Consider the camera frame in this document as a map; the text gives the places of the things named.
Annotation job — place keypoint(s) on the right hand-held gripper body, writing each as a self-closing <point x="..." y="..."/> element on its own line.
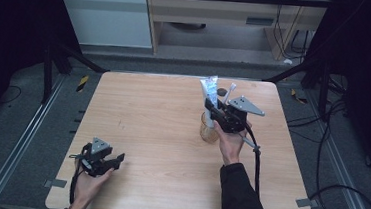
<point x="235" y="120"/>

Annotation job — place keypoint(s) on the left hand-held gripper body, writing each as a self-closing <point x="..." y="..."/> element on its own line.
<point x="97" y="159"/>

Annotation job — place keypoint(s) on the white toothpaste tube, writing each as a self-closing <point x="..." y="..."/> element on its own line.
<point x="210" y="88"/>

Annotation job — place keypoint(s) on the amber transparent cup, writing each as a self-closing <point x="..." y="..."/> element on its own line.
<point x="208" y="135"/>

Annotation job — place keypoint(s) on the white toothbrush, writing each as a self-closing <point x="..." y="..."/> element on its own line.
<point x="229" y="92"/>

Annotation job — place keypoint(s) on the person's right hand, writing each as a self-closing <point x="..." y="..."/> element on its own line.
<point x="231" y="148"/>

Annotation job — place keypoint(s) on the person's left hand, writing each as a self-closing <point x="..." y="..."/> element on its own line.
<point x="88" y="187"/>

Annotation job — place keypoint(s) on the dark round table grommet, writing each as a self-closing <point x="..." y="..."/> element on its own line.
<point x="222" y="92"/>

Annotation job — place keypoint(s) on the yellow black tape strip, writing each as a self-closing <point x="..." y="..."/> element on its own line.
<point x="82" y="83"/>
<point x="298" y="96"/>

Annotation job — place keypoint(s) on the small white object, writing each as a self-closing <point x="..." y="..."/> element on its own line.
<point x="287" y="61"/>

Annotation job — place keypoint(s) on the wooden desk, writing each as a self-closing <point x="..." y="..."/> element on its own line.
<point x="214" y="13"/>

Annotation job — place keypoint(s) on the black metal stand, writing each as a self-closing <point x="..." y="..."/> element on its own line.
<point x="324" y="82"/>
<point x="47" y="73"/>

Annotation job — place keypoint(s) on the white cabinet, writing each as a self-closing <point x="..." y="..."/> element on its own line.
<point x="106" y="18"/>

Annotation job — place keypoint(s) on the grey table bracket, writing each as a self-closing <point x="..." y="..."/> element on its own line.
<point x="55" y="183"/>
<point x="306" y="203"/>

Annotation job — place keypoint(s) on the metal floor rail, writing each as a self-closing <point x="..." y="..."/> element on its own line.
<point x="20" y="145"/>
<point x="345" y="177"/>

